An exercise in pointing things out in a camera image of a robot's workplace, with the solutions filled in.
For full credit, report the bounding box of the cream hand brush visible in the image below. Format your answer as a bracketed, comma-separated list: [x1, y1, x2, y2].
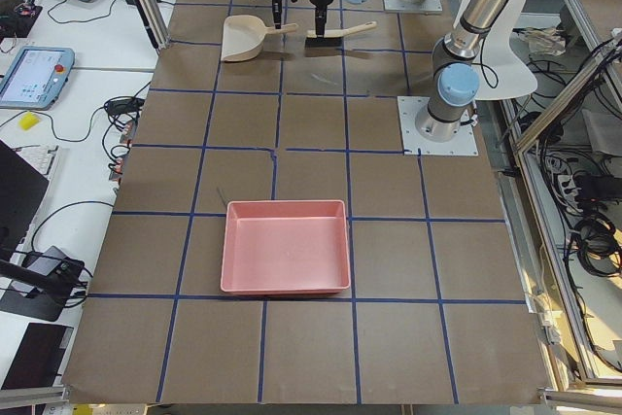
[305, 21, 377, 50]

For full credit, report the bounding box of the cream plastic dustpan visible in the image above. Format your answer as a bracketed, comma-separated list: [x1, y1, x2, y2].
[221, 15, 298, 62]

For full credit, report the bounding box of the pink plastic bin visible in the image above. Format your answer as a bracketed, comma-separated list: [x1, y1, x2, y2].
[220, 200, 351, 295]

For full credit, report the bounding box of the black power adapter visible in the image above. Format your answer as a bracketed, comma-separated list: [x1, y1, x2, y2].
[104, 96, 145, 116]

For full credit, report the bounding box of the white chair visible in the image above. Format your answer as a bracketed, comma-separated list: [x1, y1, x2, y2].
[473, 0, 537, 101]

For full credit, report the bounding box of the near blue teach pendant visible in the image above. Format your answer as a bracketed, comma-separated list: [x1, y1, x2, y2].
[1, 46, 75, 111]

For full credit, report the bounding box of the yellow sponge block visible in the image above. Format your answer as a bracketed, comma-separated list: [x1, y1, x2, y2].
[18, 112, 41, 131]

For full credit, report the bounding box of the white keyboard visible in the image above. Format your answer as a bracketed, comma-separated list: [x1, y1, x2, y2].
[13, 145, 61, 180]

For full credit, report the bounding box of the black monitor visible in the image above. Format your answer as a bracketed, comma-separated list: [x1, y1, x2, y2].
[1, 142, 49, 260]

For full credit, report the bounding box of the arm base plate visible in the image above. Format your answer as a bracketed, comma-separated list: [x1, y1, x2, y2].
[383, 0, 443, 15]
[397, 96, 478, 156]

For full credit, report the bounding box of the black camera stand base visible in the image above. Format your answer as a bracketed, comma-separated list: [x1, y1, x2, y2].
[1, 247, 92, 322]

